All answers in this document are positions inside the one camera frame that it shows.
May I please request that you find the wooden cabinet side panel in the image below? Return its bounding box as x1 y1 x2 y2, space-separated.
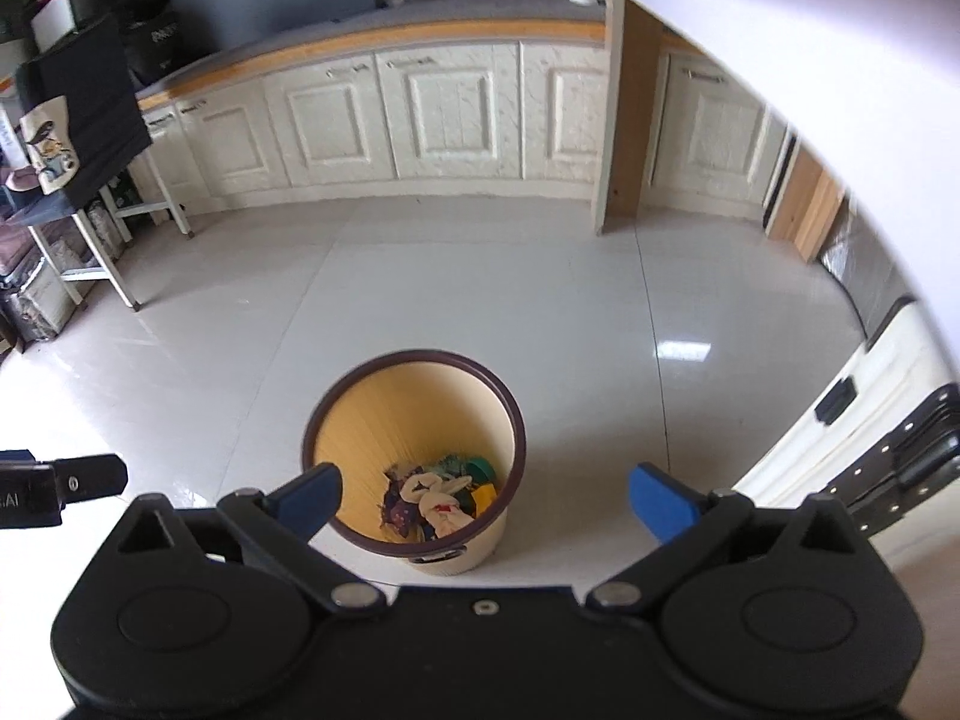
592 0 665 235

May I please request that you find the black printed bag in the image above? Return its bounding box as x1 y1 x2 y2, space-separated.
120 0 185 83

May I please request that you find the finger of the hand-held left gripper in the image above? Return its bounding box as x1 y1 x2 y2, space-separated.
51 453 129 507

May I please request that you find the yellow bin with brown rim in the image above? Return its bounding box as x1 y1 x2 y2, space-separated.
302 349 526 577

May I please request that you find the printed cloth bag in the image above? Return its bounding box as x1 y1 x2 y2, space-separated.
16 96 82 194

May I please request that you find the white table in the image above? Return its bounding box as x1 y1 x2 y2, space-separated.
611 0 960 380

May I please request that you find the dark cloth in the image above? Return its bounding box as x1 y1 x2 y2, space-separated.
15 11 155 215

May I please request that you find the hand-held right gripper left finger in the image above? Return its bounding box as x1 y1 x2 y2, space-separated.
105 463 387 616

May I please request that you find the pile of colourful wrappers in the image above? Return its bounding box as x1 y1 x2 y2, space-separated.
379 452 502 543

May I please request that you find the white kitchen cabinet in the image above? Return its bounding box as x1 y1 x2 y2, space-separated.
139 37 785 237

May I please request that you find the grey countertop with wooden edge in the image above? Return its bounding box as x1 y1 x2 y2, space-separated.
135 0 607 110

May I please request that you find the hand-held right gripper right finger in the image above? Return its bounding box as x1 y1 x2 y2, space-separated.
585 463 872 614

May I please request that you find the white metal rack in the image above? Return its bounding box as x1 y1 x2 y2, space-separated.
0 142 196 350

